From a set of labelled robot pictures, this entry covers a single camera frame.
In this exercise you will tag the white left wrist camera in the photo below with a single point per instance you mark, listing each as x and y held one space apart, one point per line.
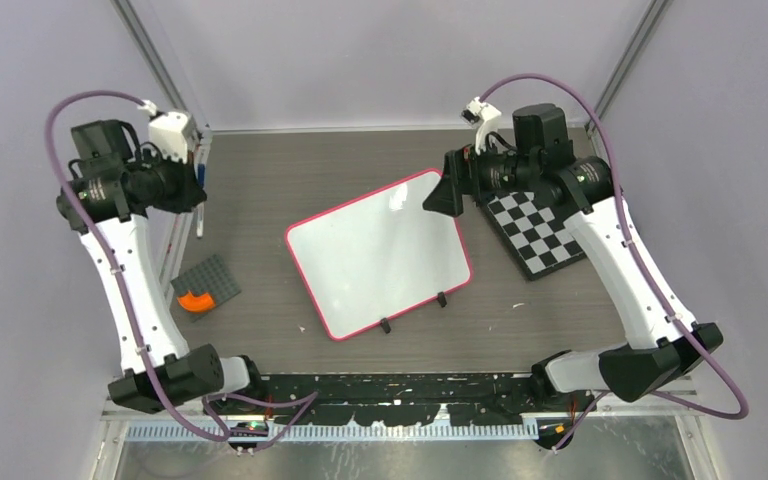
174 134

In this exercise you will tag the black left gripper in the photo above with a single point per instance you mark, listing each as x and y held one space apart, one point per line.
191 193

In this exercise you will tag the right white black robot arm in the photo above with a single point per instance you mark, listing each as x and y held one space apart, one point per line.
663 339

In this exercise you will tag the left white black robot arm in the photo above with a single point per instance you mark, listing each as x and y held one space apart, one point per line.
117 178

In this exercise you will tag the black white checkerboard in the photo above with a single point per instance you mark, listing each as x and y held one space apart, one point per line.
534 237

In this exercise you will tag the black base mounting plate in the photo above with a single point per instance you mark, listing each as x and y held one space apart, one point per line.
468 399

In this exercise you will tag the orange curved block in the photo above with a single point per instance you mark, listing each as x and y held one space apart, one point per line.
196 304

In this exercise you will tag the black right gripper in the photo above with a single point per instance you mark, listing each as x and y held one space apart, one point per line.
466 157

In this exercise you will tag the white slotted cable rail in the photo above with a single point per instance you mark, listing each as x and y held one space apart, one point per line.
438 430

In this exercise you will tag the white marker pen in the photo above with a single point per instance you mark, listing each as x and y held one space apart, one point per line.
200 211

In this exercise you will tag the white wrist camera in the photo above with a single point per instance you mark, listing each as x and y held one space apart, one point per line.
484 118
174 134

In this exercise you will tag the black whiteboard stand clip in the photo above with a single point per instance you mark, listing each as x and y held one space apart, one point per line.
385 325

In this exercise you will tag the blue marker cap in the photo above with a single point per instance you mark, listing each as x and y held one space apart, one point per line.
201 174

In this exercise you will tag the pink framed whiteboard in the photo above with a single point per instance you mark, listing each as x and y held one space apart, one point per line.
380 255

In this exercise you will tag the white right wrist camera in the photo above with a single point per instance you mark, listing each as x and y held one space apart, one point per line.
484 118

